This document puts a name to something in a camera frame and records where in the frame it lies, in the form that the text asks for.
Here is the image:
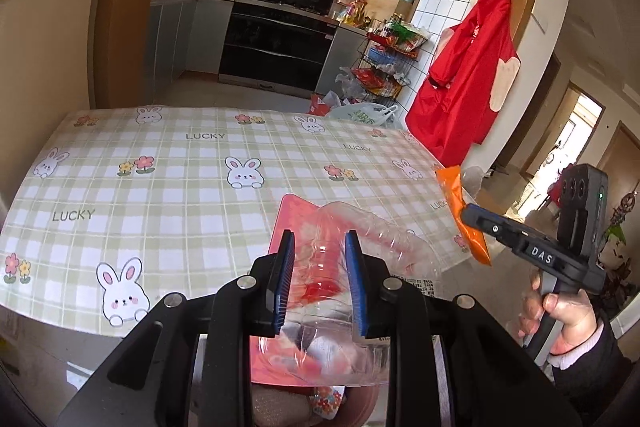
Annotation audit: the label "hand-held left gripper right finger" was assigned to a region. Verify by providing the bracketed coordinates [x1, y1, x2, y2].
[344, 229, 584, 427]

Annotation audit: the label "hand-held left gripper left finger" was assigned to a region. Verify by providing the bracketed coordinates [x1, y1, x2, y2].
[55, 229, 297, 427]

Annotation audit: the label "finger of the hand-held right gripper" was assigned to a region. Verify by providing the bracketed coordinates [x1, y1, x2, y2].
[459, 204, 552, 254]

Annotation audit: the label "orange snack packet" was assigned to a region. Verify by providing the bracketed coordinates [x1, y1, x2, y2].
[435, 165, 494, 268]

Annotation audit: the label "red card blister pack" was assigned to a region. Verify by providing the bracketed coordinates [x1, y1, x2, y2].
[248, 193, 445, 391]

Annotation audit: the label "pink trash bin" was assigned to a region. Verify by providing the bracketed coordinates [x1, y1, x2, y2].
[249, 383, 392, 427]

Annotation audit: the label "person's right forearm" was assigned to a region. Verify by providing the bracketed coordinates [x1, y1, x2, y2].
[546, 321, 637, 427]

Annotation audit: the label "person's right hand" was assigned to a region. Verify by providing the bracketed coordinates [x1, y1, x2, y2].
[516, 272, 600, 356]

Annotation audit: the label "checked bunny tablecloth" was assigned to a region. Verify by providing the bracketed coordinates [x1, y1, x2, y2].
[0, 105, 474, 339]

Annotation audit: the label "red apron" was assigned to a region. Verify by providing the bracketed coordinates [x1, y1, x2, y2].
[404, 0, 522, 164]

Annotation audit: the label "white shopping bag green print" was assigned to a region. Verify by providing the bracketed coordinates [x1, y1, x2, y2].
[327, 102, 402, 128]

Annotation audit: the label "red box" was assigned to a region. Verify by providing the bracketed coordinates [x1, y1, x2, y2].
[309, 93, 334, 116]

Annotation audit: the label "black oven stove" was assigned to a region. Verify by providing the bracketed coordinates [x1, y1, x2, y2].
[218, 0, 342, 91]

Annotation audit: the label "row of condiment bottles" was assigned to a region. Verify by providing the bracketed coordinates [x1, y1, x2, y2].
[330, 0, 372, 26]

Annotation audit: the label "grey lower cabinets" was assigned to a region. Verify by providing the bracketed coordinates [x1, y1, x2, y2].
[147, 0, 237, 84]

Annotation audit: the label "cream refrigerator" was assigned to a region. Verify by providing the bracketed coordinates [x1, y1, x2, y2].
[0, 0, 127, 208]

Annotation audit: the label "black wire rack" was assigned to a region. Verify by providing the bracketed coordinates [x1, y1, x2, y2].
[350, 23, 434, 104]

